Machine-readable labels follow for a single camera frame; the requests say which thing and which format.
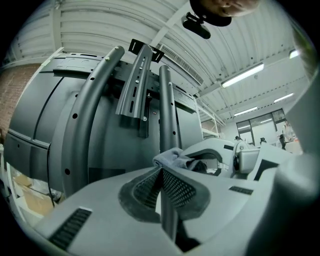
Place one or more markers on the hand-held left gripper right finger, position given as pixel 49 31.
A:
pixel 225 212

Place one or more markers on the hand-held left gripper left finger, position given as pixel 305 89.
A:
pixel 100 225

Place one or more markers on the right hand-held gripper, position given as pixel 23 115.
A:
pixel 247 160

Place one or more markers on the grey wiping cloth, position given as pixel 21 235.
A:
pixel 172 157

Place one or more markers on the black metal TV stand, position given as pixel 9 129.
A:
pixel 77 125

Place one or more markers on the white metal shelf rack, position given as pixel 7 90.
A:
pixel 211 125

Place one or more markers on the long ceiling tube light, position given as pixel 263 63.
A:
pixel 283 98
pixel 293 53
pixel 242 75
pixel 246 111

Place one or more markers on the black framed window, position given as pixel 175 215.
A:
pixel 260 127

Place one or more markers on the brown cardboard box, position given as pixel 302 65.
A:
pixel 27 192

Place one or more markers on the white ceiling air vent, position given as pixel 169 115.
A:
pixel 182 62

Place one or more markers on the black television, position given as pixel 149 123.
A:
pixel 32 112

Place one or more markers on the black head camera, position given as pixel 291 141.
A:
pixel 197 26

